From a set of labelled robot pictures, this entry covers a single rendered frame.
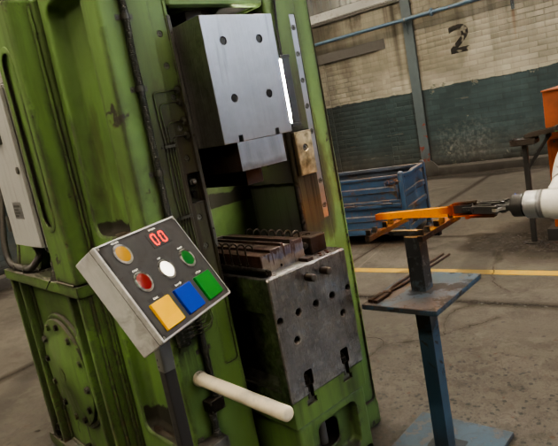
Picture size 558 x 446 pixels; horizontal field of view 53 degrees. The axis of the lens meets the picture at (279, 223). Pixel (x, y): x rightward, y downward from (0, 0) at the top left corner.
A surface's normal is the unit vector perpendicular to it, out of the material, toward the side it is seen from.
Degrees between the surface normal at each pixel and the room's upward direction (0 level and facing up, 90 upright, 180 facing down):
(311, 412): 90
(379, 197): 89
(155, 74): 90
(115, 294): 90
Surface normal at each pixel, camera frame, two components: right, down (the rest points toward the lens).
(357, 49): -0.59, 0.26
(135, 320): -0.38, 0.24
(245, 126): 0.66, 0.01
